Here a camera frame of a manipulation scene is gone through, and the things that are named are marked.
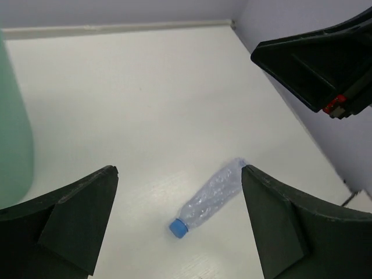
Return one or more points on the crushed clear bottle blue cap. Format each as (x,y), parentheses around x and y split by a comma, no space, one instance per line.
(219,189)

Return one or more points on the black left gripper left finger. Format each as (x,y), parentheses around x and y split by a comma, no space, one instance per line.
(59,234)

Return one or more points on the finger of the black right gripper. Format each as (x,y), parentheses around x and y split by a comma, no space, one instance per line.
(328,69)

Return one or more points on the aluminium table rail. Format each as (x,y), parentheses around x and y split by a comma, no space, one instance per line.
(30,33)

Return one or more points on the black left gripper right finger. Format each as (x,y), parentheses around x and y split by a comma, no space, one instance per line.
(300,236)

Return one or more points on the green plastic bin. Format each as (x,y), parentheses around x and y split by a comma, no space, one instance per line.
(17,145)

